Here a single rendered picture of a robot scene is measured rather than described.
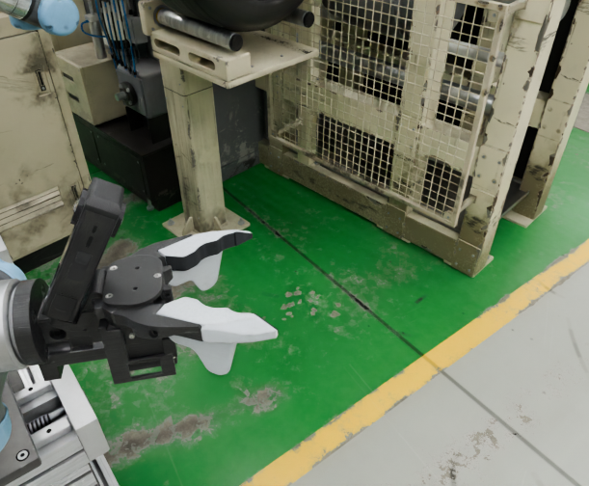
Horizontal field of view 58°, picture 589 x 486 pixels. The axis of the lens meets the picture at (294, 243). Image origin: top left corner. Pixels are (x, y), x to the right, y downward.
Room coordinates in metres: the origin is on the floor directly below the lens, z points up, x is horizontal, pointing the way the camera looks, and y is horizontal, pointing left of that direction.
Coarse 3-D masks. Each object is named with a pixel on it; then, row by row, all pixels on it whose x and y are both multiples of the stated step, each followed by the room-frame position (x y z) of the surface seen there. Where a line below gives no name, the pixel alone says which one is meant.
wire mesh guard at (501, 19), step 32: (448, 0) 1.51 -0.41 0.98; (480, 0) 1.45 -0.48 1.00; (320, 32) 1.84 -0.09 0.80; (352, 64) 1.74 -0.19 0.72; (384, 64) 1.65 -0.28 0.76; (448, 64) 1.50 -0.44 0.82; (448, 96) 1.48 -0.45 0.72; (480, 96) 1.41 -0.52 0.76; (384, 128) 1.63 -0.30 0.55; (320, 160) 1.81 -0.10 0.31; (384, 192) 1.60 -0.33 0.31; (448, 224) 1.41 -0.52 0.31
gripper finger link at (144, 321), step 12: (120, 312) 0.28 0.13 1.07; (132, 312) 0.28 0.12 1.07; (144, 312) 0.28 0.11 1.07; (156, 312) 0.28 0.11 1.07; (120, 324) 0.28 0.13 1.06; (132, 324) 0.27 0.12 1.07; (144, 324) 0.27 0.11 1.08; (156, 324) 0.27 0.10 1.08; (168, 324) 0.27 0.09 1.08; (180, 324) 0.27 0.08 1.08; (192, 324) 0.27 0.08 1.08; (144, 336) 0.27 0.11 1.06; (156, 336) 0.27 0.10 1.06; (168, 336) 0.26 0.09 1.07; (180, 336) 0.27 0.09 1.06; (192, 336) 0.26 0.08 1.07
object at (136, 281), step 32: (32, 288) 0.30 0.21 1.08; (96, 288) 0.31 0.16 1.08; (128, 288) 0.31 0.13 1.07; (160, 288) 0.31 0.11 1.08; (32, 320) 0.28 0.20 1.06; (96, 320) 0.30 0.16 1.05; (32, 352) 0.27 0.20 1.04; (64, 352) 0.29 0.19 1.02; (96, 352) 0.29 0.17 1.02; (128, 352) 0.28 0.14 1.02; (160, 352) 0.29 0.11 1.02
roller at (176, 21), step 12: (168, 12) 1.62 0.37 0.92; (168, 24) 1.60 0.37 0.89; (180, 24) 1.56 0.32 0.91; (192, 24) 1.52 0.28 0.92; (204, 24) 1.50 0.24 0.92; (204, 36) 1.48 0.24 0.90; (216, 36) 1.45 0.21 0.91; (228, 36) 1.42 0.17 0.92; (240, 36) 1.43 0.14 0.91; (228, 48) 1.42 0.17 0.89; (240, 48) 1.42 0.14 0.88
